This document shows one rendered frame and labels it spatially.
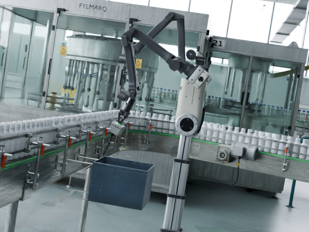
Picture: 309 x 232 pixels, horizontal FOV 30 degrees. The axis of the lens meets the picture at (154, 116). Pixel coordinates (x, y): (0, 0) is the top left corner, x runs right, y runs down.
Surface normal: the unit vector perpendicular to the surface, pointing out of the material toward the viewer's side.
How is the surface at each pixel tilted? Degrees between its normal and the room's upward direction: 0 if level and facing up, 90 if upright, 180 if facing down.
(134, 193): 90
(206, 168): 90
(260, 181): 90
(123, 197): 90
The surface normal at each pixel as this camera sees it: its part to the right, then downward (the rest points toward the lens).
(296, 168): -0.43, -0.02
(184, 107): -0.16, 0.22
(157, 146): 0.27, 0.07
